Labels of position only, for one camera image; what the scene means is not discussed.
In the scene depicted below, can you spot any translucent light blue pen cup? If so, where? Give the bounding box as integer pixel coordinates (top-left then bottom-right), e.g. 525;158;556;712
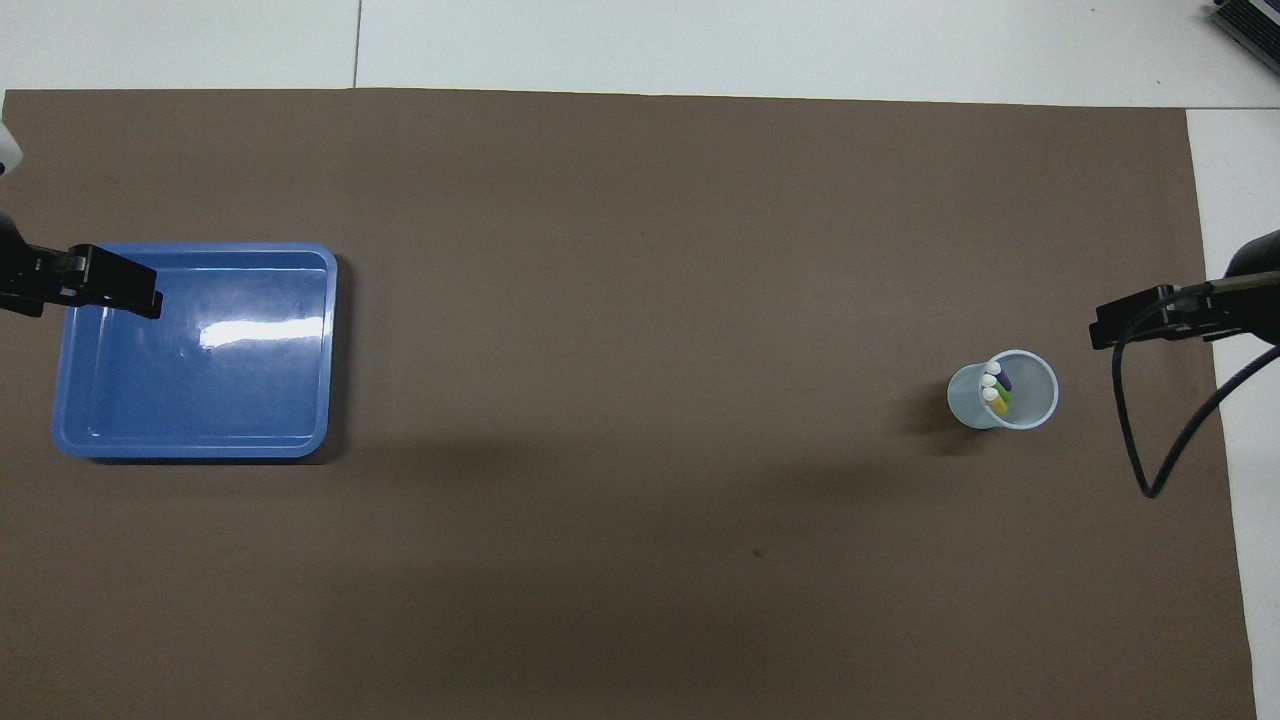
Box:
947;349;1059;431

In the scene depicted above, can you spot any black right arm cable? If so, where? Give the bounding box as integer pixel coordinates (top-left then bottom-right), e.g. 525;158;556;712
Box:
1112;278;1280;499

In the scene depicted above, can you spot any grey ribbed device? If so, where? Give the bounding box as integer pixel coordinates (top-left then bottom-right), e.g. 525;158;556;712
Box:
1208;0;1280;51

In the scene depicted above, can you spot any brown table mat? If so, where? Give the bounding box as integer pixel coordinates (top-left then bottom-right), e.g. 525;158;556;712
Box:
0;88;1259;720

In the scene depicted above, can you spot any blue plastic tray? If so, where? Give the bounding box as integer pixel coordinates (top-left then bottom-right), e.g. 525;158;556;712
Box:
52;242;339;459

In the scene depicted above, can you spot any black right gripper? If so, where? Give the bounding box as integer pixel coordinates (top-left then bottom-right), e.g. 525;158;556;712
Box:
1088;228;1280;351

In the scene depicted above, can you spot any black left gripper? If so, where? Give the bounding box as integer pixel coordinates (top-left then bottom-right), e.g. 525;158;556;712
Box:
0;213;164;320

